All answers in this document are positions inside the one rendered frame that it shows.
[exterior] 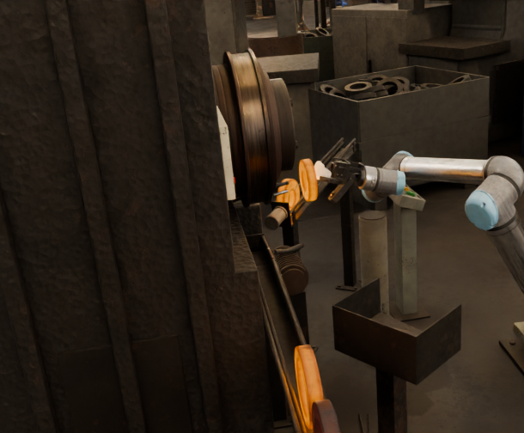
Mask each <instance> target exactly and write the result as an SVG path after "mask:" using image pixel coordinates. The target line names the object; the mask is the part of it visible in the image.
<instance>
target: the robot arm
mask: <svg viewBox="0 0 524 433"><path fill-rule="evenodd" d="M335 159H338V160H342V161H341V162H339V161H337V160H335ZM314 169H315V173H316V178H317V180H322V181H325V182H330V183H334V184H338V187H337V188H336V189H335V190H334V191H333V192H332V193H331V194H330V196H329V197H328V198H329V200H330V201H331V202H332V203H334V204H336V203H337V202H338V201H339V200H340V199H341V198H342V196H343V195H344V194H345V193H346V192H347V191H348V189H349V188H350V187H351V186H352V185H353V184H355V186H358V187H359V189H360V190H363V196H364V197H365V198H366V199H367V200H368V201H369V202H372V203H375V202H380V201H381V200H382V199H384V198H386V197H388V196H389V195H391V194H393V195H396V196H397V195H401V194H402V193H403V191H404V190H405V180H433V181H443V182H453V183H464V184H474V185H480V186H479V187H478V188H477V189H476V190H475V191H473V192H472V193H471V195H470V197H469V198H468V199H467V201H466V203H465V212H466V215H467V217H468V219H469V220H470V221H471V223H474V225H475V226H476V227H477V228H479V229H483V230H485V231H486V232H487V234H488V236H489V237H490V239H491V241H492V242H493V244H494V246H495V247H496V249H497V251H498V252H499V254H500V255H501V257H502V259H503V261H504V263H505V265H506V266H507V267H508V269H509V271H510V273H511V274H512V276H513V278H514V280H515V281H516V283H517V284H518V286H519V288H520V289H521V292H522V293H523V295H524V225H523V223H522V221H521V219H520V218H519V216H518V212H517V210H516V208H515V207H514V202H515V201H516V200H517V199H518V198H519V197H520V196H521V195H522V193H523V191H524V172H523V170H522V168H521V166H520V165H519V164H518V163H517V162H516V161H515V160H513V159H511V158H509V157H507V156H492V157H491V158H490V159H489V160H473V159H450V158H428V157H413V156H412V155H411V154H410V153H408V152H405V151H400V152H398V153H397V154H395V155H394V156H393V157H392V159H391V160H390V161H389V162H388V163H387V164H386V165H385V166H384V167H383V168H374V167H369V166H365V165H363V164H362V163H360V162H350V161H346V160H345V159H339V158H334V157H333V158H332V162H331V166H330V171H329V170H328V169H327V168H325V166H324V164H322V162H320V161H318V162H316V163H315V165H314Z"/></svg>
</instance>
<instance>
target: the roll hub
mask: <svg viewBox="0 0 524 433"><path fill-rule="evenodd" d="M276 79H277V78H276ZM270 81H271V86H272V89H273V93H274V97H275V102H276V106H277V116H278V123H279V130H280V139H281V155H282V165H281V172H282V171H288V170H292V169H293V167H294V165H295V159H296V138H295V127H294V120H293V114H292V109H291V104H290V99H289V93H288V90H287V88H286V85H285V83H284V81H283V79H277V80H271V79H270Z"/></svg>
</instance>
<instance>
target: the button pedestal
mask: <svg viewBox="0 0 524 433"><path fill-rule="evenodd" d="M405 186H406V187H408V188H409V191H410V192H414V191H413V190H412V189H411V188H410V187H409V186H408V185H405ZM406 192H407V191H406V190H404V191H403V193H405V194H401V195H397V196H396V195H393V194H391V195H389V196H388V197H389V198H390V199H391V200H392V201H393V218H394V255H395V291H396V301H391V302H389V312H390V314H391V315H392V317H393V318H394V319H396V320H400V321H402V322H404V321H409V320H420V319H425V318H430V315H429V313H428V312H427V311H426V310H425V309H424V307H423V306H422V305H421V303H420V302H419V301H418V300H417V219H416V210H420V211H422V210H423V207H424V204H425V200H424V199H423V198H422V197H420V196H419V195H418V194H417V193H416V192H415V194H416V196H411V195H409V194H407V193H406Z"/></svg>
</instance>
